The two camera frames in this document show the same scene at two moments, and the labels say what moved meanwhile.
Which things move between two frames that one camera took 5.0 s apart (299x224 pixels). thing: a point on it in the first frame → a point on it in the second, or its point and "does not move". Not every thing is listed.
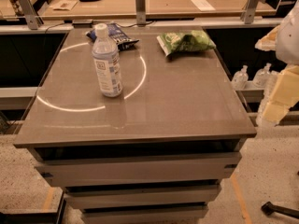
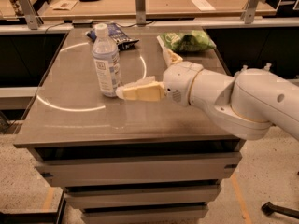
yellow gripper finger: [284, 95] → [177, 79]
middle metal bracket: [140, 4] does not move
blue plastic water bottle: [106, 63] does not move
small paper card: [65, 5] does not move
